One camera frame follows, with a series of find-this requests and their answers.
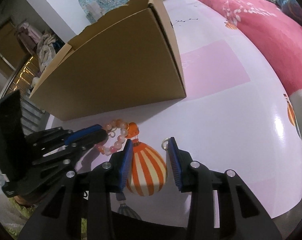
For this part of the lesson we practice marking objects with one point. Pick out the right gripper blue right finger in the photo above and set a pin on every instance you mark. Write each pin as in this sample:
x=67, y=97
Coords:
x=173, y=153

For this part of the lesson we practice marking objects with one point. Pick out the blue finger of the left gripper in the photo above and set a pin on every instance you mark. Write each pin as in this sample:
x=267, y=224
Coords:
x=81, y=133

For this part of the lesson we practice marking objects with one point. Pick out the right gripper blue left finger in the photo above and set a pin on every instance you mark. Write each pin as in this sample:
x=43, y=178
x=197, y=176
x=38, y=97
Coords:
x=125, y=163

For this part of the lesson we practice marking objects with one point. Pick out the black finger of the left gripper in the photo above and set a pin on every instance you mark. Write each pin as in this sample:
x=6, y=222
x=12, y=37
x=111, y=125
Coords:
x=89, y=140

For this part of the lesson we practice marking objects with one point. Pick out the orange carved pendant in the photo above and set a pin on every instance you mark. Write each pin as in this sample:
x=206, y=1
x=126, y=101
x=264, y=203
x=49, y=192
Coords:
x=133, y=132

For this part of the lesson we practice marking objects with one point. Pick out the brown cardboard box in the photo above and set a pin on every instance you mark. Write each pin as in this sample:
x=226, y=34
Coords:
x=128, y=58

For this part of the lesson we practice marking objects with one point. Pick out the pile of clothes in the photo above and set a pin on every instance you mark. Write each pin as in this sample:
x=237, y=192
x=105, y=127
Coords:
x=43, y=45

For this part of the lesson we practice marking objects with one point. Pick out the pink floral blanket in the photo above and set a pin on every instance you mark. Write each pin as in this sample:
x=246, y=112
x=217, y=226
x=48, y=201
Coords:
x=276, y=36

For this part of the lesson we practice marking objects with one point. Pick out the blue bedding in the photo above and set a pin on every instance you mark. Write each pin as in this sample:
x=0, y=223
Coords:
x=292, y=9

